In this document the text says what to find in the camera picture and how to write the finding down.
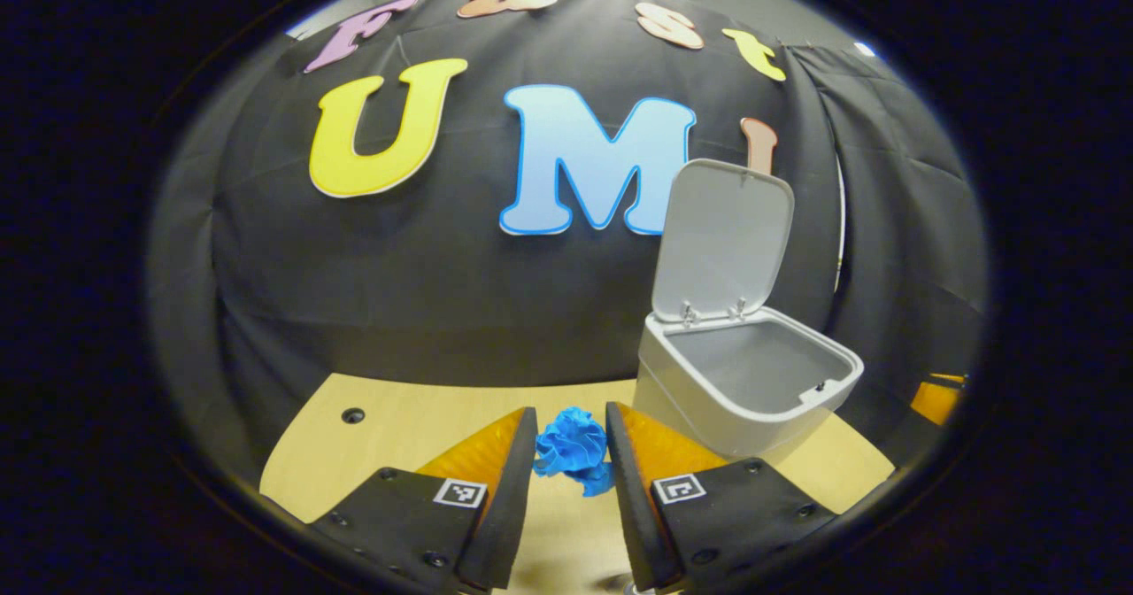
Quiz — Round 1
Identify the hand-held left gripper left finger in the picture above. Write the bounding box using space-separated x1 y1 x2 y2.
305 406 539 594

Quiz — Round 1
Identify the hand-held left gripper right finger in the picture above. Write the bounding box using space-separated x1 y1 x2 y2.
605 402 837 592

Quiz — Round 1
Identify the blue paper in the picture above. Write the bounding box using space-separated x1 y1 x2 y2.
533 406 616 497

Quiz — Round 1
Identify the white desktop garbage bin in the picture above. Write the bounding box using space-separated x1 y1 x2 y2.
632 158 865 460

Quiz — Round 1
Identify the wooden desktop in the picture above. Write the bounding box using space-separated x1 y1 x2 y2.
259 372 895 595

